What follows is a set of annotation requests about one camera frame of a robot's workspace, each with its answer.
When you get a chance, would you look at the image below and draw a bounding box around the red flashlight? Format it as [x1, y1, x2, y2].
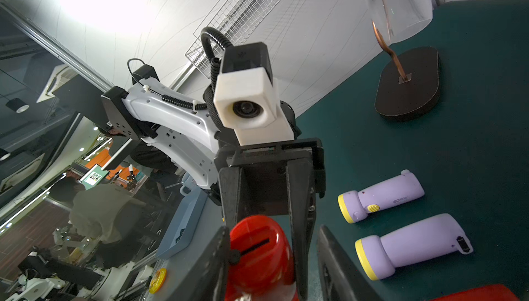
[434, 284, 519, 301]
[225, 215, 298, 300]

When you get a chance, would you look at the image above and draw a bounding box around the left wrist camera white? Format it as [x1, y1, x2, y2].
[214, 42, 294, 146]

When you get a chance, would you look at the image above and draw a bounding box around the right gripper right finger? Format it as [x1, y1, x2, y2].
[317, 225, 382, 301]

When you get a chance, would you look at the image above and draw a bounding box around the metal wine glass rack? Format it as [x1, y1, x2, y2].
[274, 0, 441, 123]

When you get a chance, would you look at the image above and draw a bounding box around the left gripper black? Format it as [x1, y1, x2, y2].
[214, 138, 326, 300]

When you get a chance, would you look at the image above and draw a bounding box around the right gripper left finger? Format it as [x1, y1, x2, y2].
[173, 227, 231, 301]

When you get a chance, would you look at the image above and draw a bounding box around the purple flashlight row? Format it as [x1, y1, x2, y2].
[355, 214, 473, 281]
[338, 170, 425, 224]

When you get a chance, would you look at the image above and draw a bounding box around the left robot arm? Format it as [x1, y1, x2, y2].
[102, 67, 325, 298]

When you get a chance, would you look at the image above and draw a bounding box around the person in beige shirt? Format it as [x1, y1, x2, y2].
[50, 177, 147, 244]

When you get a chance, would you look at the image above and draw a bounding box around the clear wine glass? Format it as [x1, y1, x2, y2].
[366, 0, 433, 45]

